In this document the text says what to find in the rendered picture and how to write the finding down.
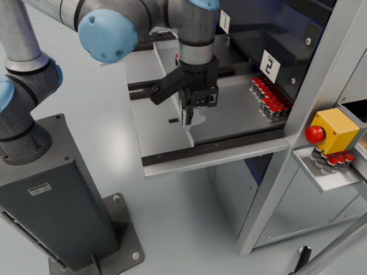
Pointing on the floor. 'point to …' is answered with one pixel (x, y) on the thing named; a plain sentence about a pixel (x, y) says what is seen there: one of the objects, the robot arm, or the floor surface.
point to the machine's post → (309, 108)
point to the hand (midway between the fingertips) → (184, 127)
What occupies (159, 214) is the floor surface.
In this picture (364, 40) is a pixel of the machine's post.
